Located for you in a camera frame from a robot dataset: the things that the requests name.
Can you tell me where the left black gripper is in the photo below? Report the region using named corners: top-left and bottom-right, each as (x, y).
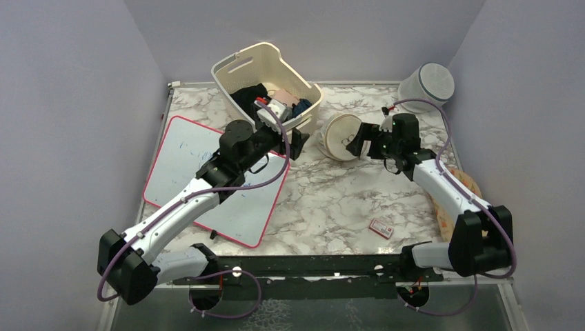
top-left (239, 121), bottom-right (308, 172)

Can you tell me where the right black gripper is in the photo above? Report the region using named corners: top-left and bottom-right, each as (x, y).
top-left (346, 122), bottom-right (401, 161)

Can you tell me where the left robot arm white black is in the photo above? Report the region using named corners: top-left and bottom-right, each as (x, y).
top-left (97, 120), bottom-right (309, 305)

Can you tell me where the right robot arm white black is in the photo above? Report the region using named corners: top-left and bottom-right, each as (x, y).
top-left (346, 113), bottom-right (516, 281)

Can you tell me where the cream plastic laundry basket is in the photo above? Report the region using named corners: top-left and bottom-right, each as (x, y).
top-left (211, 42), bottom-right (324, 135)

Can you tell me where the blue garment in basket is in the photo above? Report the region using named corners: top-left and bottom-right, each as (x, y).
top-left (292, 99), bottom-right (313, 118)

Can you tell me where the pink garment in basket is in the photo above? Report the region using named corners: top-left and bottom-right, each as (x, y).
top-left (271, 89), bottom-right (299, 108)

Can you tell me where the black garment in basket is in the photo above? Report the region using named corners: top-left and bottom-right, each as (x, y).
top-left (230, 83), bottom-right (272, 120)

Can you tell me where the small red white card box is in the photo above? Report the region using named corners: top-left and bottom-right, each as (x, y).
top-left (368, 219), bottom-right (393, 240)

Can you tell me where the red framed whiteboard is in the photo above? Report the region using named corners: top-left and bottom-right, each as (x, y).
top-left (142, 114), bottom-right (292, 250)

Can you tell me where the carrot pattern round cushion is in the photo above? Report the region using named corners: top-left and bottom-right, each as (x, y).
top-left (431, 168), bottom-right (483, 242)

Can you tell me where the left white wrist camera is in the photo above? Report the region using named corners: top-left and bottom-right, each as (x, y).
top-left (254, 98), bottom-right (292, 134)

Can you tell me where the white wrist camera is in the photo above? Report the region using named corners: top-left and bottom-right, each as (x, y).
top-left (380, 106), bottom-right (396, 132)
top-left (254, 98), bottom-right (292, 134)

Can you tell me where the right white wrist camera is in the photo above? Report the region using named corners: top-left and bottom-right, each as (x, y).
top-left (380, 106), bottom-right (396, 132)

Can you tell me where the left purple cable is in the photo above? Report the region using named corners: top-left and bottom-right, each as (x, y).
top-left (97, 102), bottom-right (292, 320)

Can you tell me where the purple cable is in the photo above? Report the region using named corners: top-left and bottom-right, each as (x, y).
top-left (390, 98), bottom-right (518, 317)
top-left (97, 102), bottom-right (292, 320)

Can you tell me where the black mounting rail base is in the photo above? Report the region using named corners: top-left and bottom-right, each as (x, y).
top-left (172, 254), bottom-right (444, 301)

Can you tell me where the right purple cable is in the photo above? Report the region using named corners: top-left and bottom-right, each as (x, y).
top-left (390, 98), bottom-right (518, 317)

